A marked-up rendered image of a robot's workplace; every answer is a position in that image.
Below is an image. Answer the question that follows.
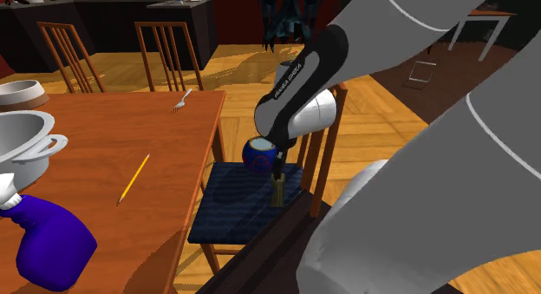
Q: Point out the grey bowl with brown base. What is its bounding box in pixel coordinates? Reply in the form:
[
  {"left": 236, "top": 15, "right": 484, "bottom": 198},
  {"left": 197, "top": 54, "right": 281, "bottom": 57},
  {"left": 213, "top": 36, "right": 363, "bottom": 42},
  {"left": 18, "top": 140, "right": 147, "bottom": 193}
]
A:
[{"left": 0, "top": 79, "right": 51, "bottom": 113}]

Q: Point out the wooden slat-back chair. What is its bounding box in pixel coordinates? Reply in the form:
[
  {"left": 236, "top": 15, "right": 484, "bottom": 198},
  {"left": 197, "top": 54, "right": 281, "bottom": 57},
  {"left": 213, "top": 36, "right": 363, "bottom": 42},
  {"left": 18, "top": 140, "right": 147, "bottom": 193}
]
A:
[
  {"left": 134, "top": 20, "right": 205, "bottom": 93},
  {"left": 36, "top": 21, "right": 108, "bottom": 95}
]

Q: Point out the white side table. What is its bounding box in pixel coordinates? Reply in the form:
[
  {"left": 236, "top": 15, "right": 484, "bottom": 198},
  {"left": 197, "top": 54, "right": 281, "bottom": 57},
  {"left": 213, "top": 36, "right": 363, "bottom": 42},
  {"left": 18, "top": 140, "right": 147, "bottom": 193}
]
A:
[{"left": 446, "top": 8, "right": 518, "bottom": 63}]

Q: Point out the wooden dining table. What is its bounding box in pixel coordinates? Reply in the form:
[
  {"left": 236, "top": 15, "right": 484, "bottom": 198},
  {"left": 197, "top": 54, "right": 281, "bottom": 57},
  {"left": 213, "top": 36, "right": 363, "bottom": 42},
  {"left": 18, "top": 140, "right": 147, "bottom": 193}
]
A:
[{"left": 0, "top": 89, "right": 227, "bottom": 294}]

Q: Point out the dark hanging plant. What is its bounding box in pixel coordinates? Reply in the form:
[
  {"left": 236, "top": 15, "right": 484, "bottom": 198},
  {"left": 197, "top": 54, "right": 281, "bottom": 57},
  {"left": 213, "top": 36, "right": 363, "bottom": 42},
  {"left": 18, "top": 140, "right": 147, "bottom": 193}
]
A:
[{"left": 255, "top": 0, "right": 328, "bottom": 54}]

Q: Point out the wooden chair with blue cushion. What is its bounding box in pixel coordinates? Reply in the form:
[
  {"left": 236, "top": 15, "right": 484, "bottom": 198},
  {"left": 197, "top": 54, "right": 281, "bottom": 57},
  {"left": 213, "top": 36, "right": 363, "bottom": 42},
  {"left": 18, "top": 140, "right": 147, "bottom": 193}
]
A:
[{"left": 186, "top": 82, "right": 349, "bottom": 276}]

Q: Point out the silver fork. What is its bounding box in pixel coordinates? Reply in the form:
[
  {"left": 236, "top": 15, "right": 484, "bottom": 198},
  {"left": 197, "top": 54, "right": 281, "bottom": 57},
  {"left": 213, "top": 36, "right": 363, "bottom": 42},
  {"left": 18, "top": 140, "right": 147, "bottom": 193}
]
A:
[{"left": 170, "top": 88, "right": 193, "bottom": 114}]

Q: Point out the dark kitchen counter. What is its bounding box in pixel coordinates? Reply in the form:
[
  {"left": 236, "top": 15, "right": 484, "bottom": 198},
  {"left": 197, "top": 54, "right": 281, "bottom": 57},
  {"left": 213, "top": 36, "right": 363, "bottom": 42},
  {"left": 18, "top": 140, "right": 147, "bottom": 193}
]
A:
[{"left": 0, "top": 0, "right": 220, "bottom": 73}]

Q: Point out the olive brown small holder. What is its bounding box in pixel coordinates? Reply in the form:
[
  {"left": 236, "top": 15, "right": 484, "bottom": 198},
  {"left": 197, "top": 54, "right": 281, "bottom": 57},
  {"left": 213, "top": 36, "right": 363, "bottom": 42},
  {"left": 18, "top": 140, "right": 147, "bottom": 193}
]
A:
[{"left": 270, "top": 174, "right": 287, "bottom": 208}]

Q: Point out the yellow pencil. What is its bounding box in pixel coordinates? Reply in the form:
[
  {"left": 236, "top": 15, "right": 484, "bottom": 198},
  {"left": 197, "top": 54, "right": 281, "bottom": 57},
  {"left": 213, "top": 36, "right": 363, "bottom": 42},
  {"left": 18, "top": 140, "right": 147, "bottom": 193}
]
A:
[{"left": 115, "top": 153, "right": 152, "bottom": 206}]

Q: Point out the silver cooking pot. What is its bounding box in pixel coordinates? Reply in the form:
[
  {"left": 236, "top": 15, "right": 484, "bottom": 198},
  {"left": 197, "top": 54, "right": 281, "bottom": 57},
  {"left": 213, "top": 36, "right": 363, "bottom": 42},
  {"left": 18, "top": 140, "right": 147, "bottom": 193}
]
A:
[{"left": 0, "top": 109, "right": 69, "bottom": 193}]

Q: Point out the blue spray bottle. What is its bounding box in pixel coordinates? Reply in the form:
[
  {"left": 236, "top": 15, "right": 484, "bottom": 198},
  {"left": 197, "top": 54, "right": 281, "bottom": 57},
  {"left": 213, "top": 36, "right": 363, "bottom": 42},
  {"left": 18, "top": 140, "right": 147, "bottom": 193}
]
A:
[{"left": 0, "top": 172, "right": 99, "bottom": 293}]

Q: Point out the blue round vase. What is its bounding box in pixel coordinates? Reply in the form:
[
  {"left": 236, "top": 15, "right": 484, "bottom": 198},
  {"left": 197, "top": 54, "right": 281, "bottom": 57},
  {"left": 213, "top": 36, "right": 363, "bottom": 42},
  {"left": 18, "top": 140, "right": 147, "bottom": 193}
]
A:
[{"left": 241, "top": 135, "right": 279, "bottom": 175}]

